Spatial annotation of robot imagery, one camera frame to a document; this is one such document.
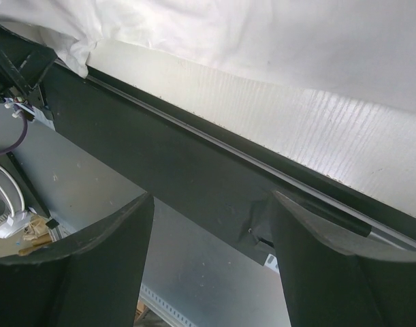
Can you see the left white cable duct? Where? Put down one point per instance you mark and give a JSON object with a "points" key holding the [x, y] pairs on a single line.
{"points": [[32, 112]]}

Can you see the white t shirt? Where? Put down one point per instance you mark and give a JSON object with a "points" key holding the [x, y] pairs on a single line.
{"points": [[361, 49]]}

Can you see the right white cable duct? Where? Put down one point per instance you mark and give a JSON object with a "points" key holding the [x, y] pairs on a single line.
{"points": [[271, 263]]}

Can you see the white cable duct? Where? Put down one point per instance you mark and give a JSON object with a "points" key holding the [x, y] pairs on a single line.
{"points": [[271, 263], [32, 112]]}

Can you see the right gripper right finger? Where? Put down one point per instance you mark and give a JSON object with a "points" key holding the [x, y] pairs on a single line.
{"points": [[332, 276]]}

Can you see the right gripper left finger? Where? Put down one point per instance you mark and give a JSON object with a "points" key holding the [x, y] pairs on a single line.
{"points": [[89, 278]]}

